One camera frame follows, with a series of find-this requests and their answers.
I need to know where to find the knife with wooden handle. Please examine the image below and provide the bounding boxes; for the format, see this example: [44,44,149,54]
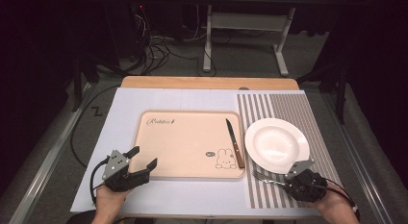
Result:
[224,117,246,170]

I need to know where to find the beige tray with rabbit print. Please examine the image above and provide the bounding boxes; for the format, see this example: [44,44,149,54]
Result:
[128,110,247,181]

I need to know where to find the right hand-held gripper cable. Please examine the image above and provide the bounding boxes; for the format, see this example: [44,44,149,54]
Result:
[309,177,361,222]

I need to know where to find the white metal desk frame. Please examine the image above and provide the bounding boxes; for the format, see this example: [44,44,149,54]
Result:
[202,0,340,78]

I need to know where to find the black metal stand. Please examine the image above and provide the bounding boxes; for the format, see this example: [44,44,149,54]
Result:
[295,59,350,126]
[70,52,101,112]

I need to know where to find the person's left hand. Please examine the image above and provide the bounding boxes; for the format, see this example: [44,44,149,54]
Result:
[94,185,133,222]

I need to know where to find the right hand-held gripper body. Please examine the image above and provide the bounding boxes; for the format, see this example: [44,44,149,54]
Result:
[283,158,329,204]

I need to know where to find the left hand-held gripper cable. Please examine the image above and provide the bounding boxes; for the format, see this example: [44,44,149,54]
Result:
[89,156,111,205]

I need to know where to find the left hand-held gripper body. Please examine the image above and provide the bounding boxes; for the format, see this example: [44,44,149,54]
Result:
[101,149,152,193]

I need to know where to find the long black floor cable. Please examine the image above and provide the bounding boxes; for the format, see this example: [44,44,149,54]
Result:
[69,84,122,168]

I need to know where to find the person's right hand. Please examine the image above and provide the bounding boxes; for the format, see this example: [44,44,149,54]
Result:
[307,185,358,224]

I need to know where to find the white board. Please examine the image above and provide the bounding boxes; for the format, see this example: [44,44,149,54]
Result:
[70,87,354,218]

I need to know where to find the grey striped placemat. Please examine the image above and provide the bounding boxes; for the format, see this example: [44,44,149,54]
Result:
[236,92,342,210]

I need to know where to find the hand-held gripper cable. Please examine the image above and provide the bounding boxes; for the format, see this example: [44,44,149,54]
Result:
[89,156,111,205]
[309,177,361,222]

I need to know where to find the metal floor rail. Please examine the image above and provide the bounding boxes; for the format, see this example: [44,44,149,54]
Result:
[9,82,93,224]
[322,91,394,224]

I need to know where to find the tangle of floor cables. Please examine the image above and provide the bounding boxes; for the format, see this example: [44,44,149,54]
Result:
[126,4,201,76]

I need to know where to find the white plate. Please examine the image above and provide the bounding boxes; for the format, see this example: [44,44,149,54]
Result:
[244,117,311,175]

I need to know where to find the metal fork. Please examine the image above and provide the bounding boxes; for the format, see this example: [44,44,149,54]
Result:
[251,170,289,187]

